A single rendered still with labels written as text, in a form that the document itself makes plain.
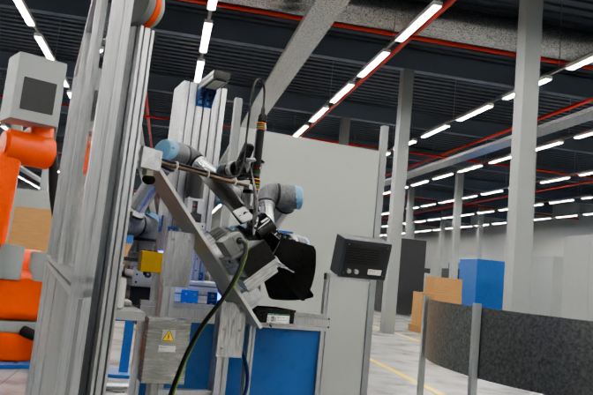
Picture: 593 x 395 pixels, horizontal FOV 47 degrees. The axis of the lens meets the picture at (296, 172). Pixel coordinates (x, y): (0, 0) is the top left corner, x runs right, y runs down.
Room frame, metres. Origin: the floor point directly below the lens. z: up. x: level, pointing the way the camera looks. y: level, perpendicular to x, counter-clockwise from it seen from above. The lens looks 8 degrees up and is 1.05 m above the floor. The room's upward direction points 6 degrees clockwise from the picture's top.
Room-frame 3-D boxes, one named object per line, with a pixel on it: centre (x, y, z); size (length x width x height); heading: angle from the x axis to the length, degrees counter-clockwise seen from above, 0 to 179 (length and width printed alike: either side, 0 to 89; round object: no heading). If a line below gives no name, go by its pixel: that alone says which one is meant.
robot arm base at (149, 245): (3.45, 0.73, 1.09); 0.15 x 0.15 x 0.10
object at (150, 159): (2.27, 0.52, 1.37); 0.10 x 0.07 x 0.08; 146
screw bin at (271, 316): (3.03, 0.08, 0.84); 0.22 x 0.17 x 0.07; 125
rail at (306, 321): (3.15, 0.20, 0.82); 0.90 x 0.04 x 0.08; 111
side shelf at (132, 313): (2.48, 0.64, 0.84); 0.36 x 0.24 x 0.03; 21
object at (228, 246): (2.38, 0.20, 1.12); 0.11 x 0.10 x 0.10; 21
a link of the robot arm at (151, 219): (3.44, 0.74, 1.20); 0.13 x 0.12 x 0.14; 147
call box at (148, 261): (3.02, 0.57, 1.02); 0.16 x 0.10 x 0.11; 111
